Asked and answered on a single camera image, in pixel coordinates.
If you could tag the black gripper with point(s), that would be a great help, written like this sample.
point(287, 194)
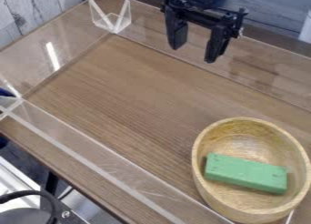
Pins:
point(214, 14)

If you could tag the green rectangular block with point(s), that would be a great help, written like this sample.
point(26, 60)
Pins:
point(246, 173)

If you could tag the light wooden bowl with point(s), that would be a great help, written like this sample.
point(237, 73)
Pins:
point(257, 140)

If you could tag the black table leg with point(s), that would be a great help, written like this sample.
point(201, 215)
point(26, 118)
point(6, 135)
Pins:
point(52, 183)

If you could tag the clear acrylic wall panels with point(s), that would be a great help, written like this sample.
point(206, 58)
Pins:
point(110, 106)

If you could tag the clear acrylic corner bracket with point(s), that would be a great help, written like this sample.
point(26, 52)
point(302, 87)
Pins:
point(111, 22)

